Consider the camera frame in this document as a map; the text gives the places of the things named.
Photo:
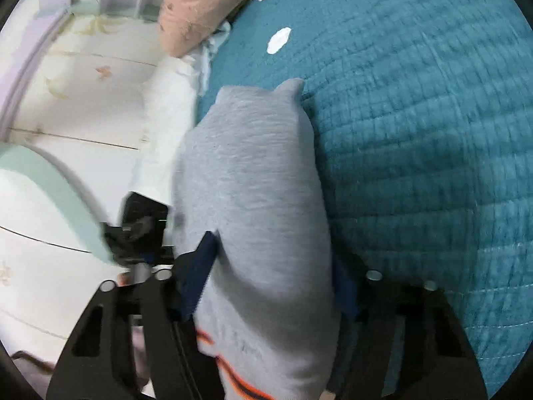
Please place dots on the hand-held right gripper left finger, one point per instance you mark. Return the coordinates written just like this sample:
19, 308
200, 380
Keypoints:
198, 275

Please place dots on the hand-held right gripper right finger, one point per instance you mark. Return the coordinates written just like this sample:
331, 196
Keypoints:
346, 291

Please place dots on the grey and navy jacket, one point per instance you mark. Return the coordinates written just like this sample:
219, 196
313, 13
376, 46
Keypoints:
250, 196

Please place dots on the white pillow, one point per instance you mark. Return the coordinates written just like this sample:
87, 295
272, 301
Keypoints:
166, 112

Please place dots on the white wardrobe with butterflies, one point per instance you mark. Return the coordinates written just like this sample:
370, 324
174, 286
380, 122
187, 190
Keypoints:
83, 104

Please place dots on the teal quilted bed cover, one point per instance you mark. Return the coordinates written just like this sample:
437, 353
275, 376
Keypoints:
416, 133

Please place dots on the light blue striped sheet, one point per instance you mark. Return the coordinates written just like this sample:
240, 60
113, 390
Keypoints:
212, 50

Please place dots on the pink quilt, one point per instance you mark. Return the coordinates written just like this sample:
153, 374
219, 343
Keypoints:
200, 8

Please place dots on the mint green bed frame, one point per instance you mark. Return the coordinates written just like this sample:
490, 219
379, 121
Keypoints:
50, 183

